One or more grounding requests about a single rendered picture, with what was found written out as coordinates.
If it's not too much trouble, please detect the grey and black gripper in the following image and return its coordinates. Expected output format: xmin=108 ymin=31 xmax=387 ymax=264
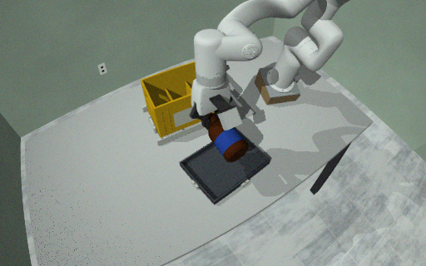
xmin=190 ymin=75 xmax=233 ymax=130

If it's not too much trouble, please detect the yellow crate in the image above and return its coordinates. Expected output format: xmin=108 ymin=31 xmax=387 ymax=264
xmin=141 ymin=62 xmax=201 ymax=138

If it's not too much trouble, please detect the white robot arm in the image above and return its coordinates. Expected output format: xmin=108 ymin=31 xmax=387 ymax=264
xmin=194 ymin=0 xmax=349 ymax=131

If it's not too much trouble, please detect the brown bottle with blue label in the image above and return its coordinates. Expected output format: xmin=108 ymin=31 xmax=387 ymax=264
xmin=208 ymin=112 xmax=249 ymax=162

